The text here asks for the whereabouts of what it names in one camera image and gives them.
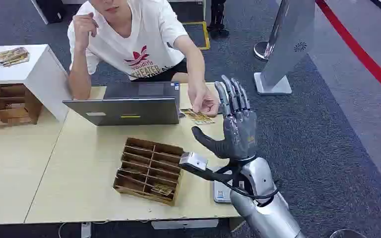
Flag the grey kiosk stand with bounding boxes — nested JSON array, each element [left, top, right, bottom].
[[254, 0, 316, 96]]

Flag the wooden compartment box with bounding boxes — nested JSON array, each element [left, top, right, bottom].
[[0, 83, 43, 129]]

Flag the chrome stanchion base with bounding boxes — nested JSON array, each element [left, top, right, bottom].
[[254, 41, 271, 61]]

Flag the person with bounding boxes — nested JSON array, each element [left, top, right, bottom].
[[67, 0, 221, 118]]

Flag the white desk leg bracket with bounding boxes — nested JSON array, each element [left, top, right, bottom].
[[80, 222, 92, 238]]

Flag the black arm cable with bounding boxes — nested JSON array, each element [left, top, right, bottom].
[[215, 166, 280, 200]]

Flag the person's right hand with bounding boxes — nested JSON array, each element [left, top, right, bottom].
[[72, 12, 99, 52]]

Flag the clear glass rim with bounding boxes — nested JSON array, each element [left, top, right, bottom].
[[329, 229, 369, 238]]

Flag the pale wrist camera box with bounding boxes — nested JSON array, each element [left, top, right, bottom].
[[179, 151, 208, 172]]

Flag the white cabinet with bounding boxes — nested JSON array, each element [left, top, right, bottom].
[[0, 44, 73, 124]]

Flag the black robot legs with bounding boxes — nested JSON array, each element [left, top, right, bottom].
[[207, 0, 230, 37]]

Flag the person's left hand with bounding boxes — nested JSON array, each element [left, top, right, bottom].
[[188, 83, 221, 118]]

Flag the wooden card box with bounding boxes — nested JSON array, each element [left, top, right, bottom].
[[112, 137, 185, 207]]

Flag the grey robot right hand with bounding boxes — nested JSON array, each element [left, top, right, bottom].
[[191, 74, 258, 162]]

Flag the stack of printed cards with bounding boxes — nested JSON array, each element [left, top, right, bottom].
[[0, 46, 30, 67]]

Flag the grey laptop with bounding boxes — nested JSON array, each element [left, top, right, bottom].
[[62, 81, 181, 127]]

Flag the white flat device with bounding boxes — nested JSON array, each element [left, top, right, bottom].
[[212, 167, 234, 204]]

